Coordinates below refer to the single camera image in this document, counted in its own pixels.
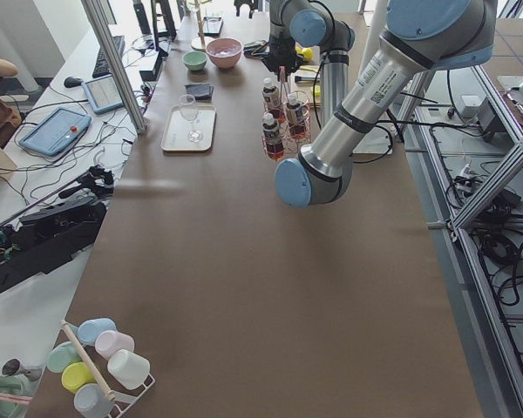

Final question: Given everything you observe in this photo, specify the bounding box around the half lemon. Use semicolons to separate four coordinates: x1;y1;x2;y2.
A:
311;84;321;98

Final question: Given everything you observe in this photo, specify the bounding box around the white plastic cup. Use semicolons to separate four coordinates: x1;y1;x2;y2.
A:
107;349;151;390

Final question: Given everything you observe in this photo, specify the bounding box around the cream rabbit serving tray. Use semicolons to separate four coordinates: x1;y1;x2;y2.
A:
160;104;216;152

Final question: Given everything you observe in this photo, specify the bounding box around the yellow lemon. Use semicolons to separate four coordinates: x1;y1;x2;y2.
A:
295;46;313;62

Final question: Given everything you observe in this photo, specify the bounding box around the black glass rack tray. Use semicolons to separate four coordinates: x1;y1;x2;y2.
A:
202;17;223;37

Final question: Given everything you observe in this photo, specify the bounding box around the steel muddler black tip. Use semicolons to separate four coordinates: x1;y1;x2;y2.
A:
294;75;320;84

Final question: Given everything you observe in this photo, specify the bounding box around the bamboo cutting board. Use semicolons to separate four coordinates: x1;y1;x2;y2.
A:
290;65;322;107

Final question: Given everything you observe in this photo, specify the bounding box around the green plastic cup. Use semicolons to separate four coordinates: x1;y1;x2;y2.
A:
46;341;81;374

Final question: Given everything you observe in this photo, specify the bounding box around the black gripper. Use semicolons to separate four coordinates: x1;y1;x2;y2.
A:
262;36;303;75

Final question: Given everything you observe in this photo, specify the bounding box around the black monitor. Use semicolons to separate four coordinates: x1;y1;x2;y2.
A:
150;0;177;57

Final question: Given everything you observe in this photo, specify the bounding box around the folded grey cloth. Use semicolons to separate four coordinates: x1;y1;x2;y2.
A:
185;83;214;100

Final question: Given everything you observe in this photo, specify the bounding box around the grey plastic cup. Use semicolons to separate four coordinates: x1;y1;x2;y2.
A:
73;383;114;418

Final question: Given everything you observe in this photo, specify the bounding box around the white cup rack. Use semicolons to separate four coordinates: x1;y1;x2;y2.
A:
61;320;155;417

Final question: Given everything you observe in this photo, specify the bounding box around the blue plastic cup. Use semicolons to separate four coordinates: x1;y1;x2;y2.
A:
77;317;117;346

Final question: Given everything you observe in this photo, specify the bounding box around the pink bowl of ice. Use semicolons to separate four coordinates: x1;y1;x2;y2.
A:
206;37;243;69

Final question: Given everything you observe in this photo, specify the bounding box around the copper wire bottle basket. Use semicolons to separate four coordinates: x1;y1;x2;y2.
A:
261;67;311;161

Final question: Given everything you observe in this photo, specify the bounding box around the clear wine glass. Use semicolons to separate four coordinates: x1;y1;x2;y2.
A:
179;94;203;143

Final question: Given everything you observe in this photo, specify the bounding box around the aluminium frame post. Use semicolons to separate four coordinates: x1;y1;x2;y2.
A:
81;0;146;135

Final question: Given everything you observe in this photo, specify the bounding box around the black keyboard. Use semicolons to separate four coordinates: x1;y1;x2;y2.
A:
91;34;126;79

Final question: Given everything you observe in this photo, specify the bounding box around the black bag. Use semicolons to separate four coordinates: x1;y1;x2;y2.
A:
0;197;106;293

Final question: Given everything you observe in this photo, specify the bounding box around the pink plastic cup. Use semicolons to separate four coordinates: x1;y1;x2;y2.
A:
94;330;135;360

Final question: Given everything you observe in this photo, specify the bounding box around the green bowl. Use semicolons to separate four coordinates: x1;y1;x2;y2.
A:
182;51;207;71

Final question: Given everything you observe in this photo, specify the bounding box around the wooden cup tree stand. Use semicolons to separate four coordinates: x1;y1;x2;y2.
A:
187;0;214;51

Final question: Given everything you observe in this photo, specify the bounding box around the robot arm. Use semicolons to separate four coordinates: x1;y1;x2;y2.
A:
262;0;497;207

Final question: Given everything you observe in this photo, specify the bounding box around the yellow plastic cup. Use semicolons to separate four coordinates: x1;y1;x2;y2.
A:
61;361;96;394

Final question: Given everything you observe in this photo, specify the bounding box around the tea bottle white cap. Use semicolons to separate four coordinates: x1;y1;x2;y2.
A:
262;112;284;160
285;93;306;140

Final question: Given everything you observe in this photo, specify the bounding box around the black computer mouse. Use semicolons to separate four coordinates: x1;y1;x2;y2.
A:
64;77;83;88

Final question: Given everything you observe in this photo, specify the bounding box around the blue teach pendant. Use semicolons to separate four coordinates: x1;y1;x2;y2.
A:
81;75;124;115
18;107;92;157

